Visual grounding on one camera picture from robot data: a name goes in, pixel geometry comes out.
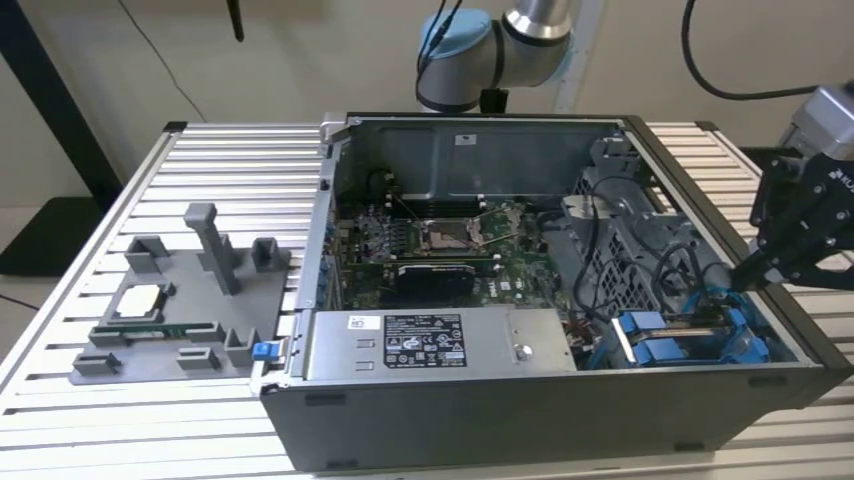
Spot metal socket cover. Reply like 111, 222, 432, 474
475, 202, 530, 240

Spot thin wall wire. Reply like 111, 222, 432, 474
125, 0, 209, 124

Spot CPU socket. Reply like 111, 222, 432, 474
415, 217, 483, 257

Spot hard disk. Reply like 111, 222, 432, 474
611, 307, 750, 347

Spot black floor base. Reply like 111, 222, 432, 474
0, 196, 125, 277

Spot long black wire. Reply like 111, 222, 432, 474
571, 178, 643, 322

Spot silver CPU chip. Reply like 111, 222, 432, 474
115, 284, 169, 320

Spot black slanted post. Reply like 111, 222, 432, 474
0, 0, 125, 211

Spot thick black cable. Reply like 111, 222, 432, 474
679, 0, 823, 100

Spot black disk wire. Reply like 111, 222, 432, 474
655, 239, 732, 314

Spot silver power supply unit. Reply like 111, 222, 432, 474
300, 307, 579, 377

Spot black hanging rod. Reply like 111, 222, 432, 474
224, 0, 247, 42

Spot black RAM slots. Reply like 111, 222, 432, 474
391, 196, 483, 220

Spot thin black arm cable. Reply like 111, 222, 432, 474
415, 0, 463, 76

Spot green motherboard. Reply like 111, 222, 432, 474
329, 199, 575, 312

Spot grey metal disk bay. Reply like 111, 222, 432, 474
543, 135, 799, 371

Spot black graphics card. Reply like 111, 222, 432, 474
395, 262, 479, 307

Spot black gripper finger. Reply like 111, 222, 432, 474
763, 238, 854, 292
728, 148, 812, 295

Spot black open PC case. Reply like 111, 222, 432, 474
249, 110, 854, 474

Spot grey parts rack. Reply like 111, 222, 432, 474
69, 202, 292, 386

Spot green RAM stick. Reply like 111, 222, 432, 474
123, 324, 203, 340

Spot light blue disk wire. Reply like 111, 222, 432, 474
679, 269, 742, 321

